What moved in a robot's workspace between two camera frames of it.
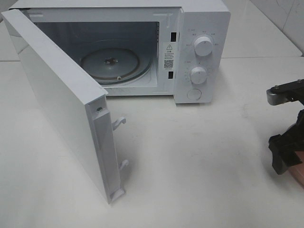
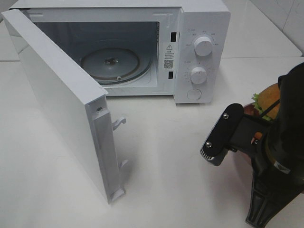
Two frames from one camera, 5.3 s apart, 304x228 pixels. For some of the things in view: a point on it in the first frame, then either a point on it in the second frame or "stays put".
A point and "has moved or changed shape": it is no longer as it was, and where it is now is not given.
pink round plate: [297, 171] has moved or changed shape
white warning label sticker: [169, 56] stays put
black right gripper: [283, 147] to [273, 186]
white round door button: [194, 94] stays put
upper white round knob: [203, 46] stays put
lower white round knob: [198, 75] stays put
